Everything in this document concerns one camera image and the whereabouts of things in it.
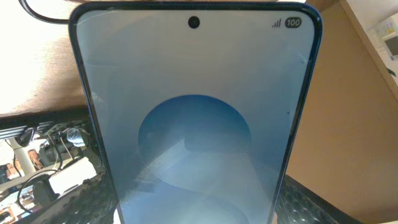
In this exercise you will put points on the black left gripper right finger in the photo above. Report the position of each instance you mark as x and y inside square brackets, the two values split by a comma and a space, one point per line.
[299, 205]

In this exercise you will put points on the blue Galaxy smartphone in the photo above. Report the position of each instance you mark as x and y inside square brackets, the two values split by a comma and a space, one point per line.
[195, 104]

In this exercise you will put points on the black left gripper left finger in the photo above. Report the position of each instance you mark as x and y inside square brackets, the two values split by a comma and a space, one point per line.
[91, 202]

